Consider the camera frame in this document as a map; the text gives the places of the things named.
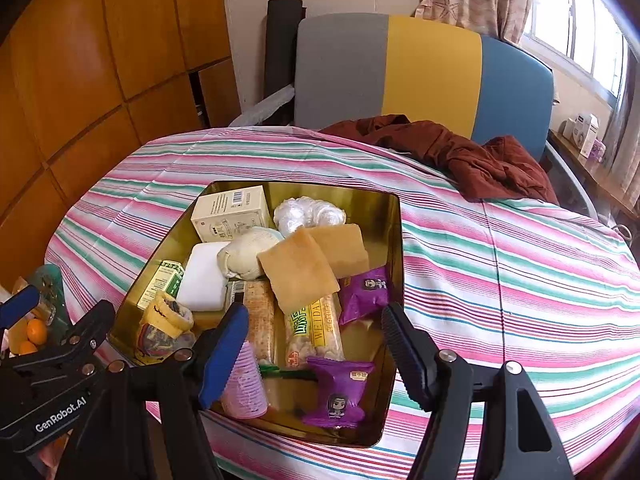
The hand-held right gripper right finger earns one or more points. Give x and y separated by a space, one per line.
410 355

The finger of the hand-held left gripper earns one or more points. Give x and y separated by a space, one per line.
17 305
85 335

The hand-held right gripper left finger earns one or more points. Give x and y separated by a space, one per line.
222 360

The pink sock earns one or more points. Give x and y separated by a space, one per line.
245 385

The cracker bar packet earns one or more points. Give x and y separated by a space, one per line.
260 320

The green stick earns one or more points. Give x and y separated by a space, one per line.
287 371

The yellow sock ball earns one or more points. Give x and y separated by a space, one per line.
160 330

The purple snack packet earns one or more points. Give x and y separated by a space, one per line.
340 390
362 295

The green white box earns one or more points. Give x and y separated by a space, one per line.
160 282

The nut bar packet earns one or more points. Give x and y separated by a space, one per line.
312 335

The cream sock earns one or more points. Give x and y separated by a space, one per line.
245 255

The yellow packet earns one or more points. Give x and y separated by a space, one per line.
297 270
347 250

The gold tin box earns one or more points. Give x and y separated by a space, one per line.
380 240

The cream barcode box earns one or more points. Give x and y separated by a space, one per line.
230 212

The white plastic bag roll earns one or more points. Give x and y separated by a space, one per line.
295 215

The orange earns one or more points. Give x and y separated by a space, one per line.
36 331

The striped tablecloth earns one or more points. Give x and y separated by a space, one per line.
500 270

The brown cloth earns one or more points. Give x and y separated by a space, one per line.
450 155

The wooden wardrobe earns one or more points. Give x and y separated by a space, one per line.
100 85

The wooden desk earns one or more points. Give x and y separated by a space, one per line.
595 180

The white foam wrapped armrest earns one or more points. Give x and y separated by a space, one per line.
260 107

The purple box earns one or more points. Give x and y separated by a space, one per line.
598 150

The white carton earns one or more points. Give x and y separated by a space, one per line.
587 132

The grey yellow blue chair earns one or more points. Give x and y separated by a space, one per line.
425 70

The window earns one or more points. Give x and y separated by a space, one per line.
580 25

